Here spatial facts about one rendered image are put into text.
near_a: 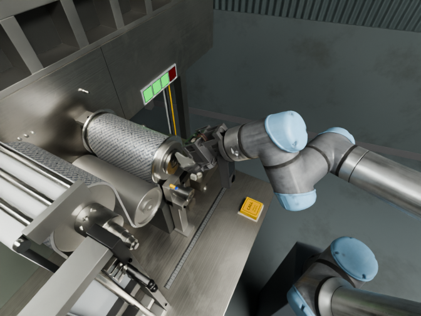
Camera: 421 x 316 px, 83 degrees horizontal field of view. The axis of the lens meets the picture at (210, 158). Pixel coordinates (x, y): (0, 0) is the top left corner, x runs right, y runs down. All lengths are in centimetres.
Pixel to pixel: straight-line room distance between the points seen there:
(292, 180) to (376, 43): 187
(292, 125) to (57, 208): 39
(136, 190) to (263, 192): 58
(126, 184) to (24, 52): 39
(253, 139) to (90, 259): 32
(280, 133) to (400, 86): 208
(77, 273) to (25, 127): 49
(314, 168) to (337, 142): 9
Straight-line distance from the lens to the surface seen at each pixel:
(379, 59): 231
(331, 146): 55
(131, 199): 65
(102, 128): 75
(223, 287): 89
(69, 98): 82
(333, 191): 235
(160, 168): 64
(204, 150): 55
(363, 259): 78
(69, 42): 85
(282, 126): 42
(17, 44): 73
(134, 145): 67
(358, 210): 234
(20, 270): 103
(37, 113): 78
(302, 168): 47
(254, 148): 46
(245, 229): 95
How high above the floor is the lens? 177
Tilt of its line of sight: 50 degrees down
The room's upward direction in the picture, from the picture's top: straight up
